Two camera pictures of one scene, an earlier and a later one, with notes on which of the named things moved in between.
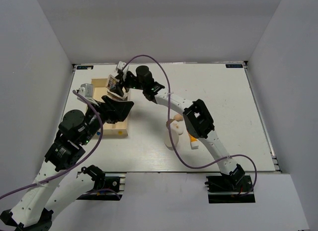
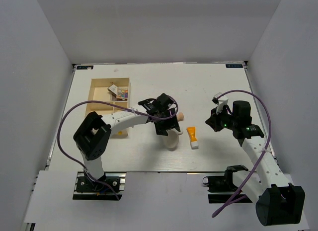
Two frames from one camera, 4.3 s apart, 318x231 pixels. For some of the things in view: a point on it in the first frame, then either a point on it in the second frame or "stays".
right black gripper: (124, 79) -> (213, 121)
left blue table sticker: (84, 67) stays
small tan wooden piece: (178, 117) stays
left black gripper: (115, 110) -> (172, 123)
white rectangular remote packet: (122, 97) -> (113, 89)
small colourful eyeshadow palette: (111, 82) -> (122, 93)
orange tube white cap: (194, 141) stays
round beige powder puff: (167, 139) stays
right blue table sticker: (234, 65) stays
